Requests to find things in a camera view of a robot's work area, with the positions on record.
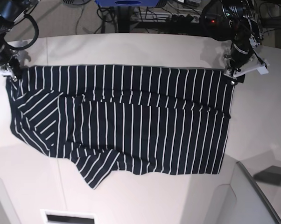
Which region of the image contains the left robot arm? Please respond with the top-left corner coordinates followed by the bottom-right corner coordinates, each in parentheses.
top-left (199, 0), bottom-right (263, 76)

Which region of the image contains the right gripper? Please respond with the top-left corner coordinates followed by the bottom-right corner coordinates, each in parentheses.
top-left (0, 48), bottom-right (22, 81)

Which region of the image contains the navy white striped t-shirt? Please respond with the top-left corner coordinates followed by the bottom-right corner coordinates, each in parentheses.
top-left (6, 65), bottom-right (234, 189)

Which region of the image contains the black power strip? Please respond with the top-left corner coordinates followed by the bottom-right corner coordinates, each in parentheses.
top-left (170, 14), bottom-right (219, 24)

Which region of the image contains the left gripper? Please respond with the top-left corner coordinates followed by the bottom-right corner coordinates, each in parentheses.
top-left (225, 43), bottom-right (253, 72)

